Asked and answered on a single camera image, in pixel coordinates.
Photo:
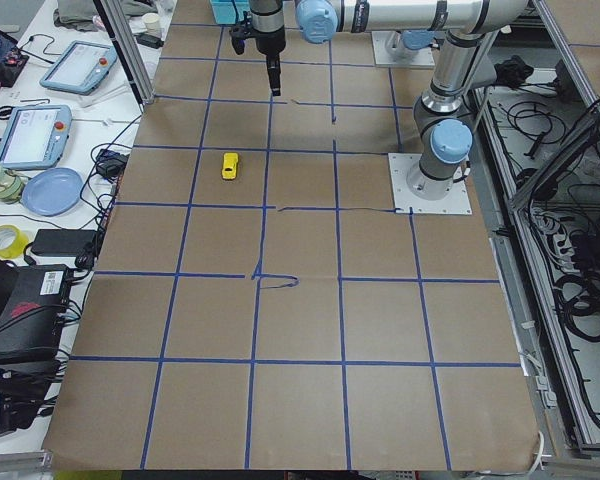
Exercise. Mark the yellow tape roll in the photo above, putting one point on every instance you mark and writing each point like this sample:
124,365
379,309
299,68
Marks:
12,242

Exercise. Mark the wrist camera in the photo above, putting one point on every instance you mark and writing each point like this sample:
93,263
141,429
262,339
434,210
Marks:
240,32

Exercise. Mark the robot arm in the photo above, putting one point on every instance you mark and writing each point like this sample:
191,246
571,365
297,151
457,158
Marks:
405,43
446,140

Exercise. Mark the black computer box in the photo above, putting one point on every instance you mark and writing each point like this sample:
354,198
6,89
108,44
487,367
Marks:
31,302

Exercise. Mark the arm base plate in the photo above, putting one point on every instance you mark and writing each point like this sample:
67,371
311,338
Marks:
414,193
421,60

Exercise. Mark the yellow beetle toy car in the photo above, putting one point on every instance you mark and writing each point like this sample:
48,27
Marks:
229,171

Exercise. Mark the teach pendant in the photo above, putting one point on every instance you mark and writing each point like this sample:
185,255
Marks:
35,137
81,68

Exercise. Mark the aluminium frame post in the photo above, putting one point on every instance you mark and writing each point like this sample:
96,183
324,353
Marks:
123,40

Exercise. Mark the black power adapter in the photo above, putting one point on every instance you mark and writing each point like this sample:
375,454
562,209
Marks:
62,242

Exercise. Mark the upper teach pendant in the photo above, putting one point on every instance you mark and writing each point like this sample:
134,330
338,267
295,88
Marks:
81,68

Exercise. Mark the lower teach pendant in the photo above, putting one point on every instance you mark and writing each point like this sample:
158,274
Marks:
35,137

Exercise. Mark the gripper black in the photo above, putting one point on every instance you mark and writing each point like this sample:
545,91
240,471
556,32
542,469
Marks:
270,43

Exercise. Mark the blue plate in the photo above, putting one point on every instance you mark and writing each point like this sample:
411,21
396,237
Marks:
52,192

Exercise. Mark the teal plastic bin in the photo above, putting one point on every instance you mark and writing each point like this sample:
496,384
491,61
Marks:
228,12

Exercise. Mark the paper cup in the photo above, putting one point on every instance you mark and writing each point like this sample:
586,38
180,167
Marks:
152,24

